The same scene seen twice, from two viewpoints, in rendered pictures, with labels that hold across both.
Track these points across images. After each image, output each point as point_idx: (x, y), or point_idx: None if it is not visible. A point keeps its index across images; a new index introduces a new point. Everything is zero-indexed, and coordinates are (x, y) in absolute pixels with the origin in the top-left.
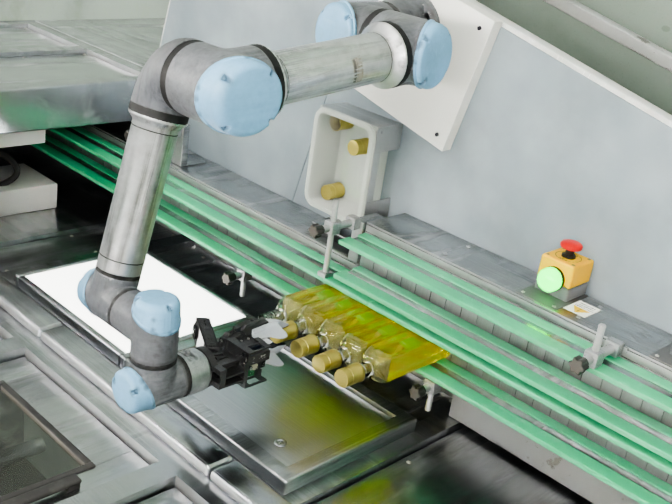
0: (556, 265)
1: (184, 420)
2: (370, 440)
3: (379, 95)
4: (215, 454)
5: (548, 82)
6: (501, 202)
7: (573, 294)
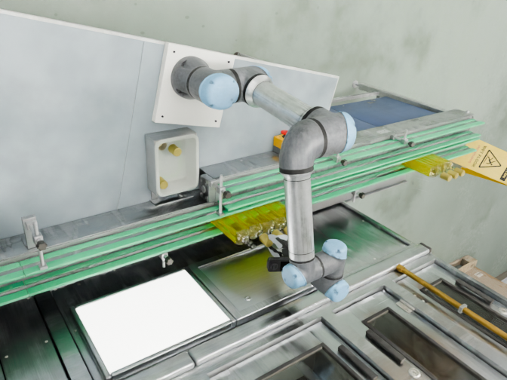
0: None
1: (294, 301)
2: None
3: (176, 118)
4: (321, 292)
5: None
6: (244, 134)
7: None
